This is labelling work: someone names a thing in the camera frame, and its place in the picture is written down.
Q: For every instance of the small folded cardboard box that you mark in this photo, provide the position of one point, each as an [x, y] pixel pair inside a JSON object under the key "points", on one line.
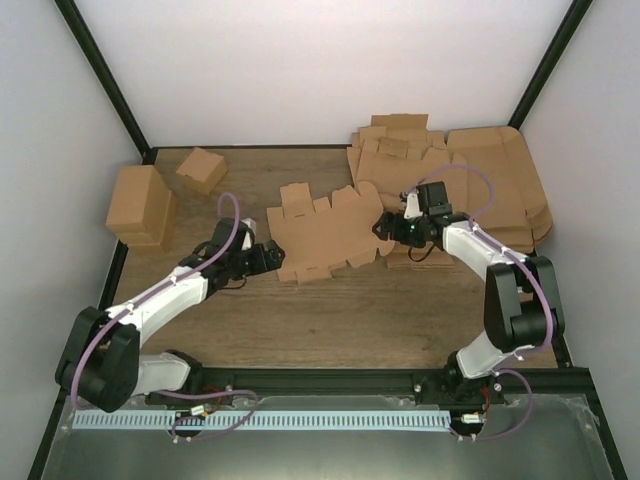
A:
{"points": [[201, 170]]}

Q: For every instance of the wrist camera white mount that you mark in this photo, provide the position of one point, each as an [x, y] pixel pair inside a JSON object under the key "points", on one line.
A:
{"points": [[412, 209], [246, 234]]}

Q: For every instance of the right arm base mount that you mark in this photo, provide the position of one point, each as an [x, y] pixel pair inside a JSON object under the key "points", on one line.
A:
{"points": [[449, 389]]}

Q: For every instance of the large flat cardboard blanks stack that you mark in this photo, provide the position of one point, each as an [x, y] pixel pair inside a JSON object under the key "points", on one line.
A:
{"points": [[520, 216]]}

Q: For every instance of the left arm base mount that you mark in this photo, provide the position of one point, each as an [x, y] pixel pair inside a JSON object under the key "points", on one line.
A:
{"points": [[205, 381]]}

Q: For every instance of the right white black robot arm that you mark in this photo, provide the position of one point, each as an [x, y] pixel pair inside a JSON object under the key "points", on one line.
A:
{"points": [[522, 310]]}

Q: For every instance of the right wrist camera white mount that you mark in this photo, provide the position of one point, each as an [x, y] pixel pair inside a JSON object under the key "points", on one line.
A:
{"points": [[412, 209]]}

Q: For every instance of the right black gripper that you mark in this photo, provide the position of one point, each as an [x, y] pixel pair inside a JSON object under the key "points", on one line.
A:
{"points": [[387, 220]]}

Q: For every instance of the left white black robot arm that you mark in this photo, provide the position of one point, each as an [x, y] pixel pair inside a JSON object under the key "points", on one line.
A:
{"points": [[102, 362]]}

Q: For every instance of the right black frame post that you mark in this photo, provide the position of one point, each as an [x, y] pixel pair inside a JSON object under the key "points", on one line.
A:
{"points": [[555, 50]]}

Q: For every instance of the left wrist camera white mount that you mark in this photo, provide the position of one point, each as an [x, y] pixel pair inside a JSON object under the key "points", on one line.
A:
{"points": [[246, 234]]}

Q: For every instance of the large folded cardboard box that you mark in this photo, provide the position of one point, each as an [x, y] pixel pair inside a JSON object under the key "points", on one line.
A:
{"points": [[142, 210]]}

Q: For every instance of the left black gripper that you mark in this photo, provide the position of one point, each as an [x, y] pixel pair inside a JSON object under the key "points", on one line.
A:
{"points": [[262, 263]]}

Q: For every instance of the stack of flat cardboard blanks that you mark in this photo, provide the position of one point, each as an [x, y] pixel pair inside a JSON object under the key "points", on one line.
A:
{"points": [[397, 150]]}

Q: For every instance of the light blue slotted cable duct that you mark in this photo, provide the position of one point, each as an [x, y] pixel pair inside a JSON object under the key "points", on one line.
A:
{"points": [[147, 420]]}

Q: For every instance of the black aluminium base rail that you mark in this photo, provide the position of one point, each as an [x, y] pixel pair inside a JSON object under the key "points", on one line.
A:
{"points": [[395, 382]]}

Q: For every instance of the black frame post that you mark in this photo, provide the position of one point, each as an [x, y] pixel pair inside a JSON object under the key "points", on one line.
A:
{"points": [[555, 50], [84, 38]]}

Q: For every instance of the left black frame post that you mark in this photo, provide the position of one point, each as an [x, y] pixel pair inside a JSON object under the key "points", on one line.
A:
{"points": [[84, 38]]}

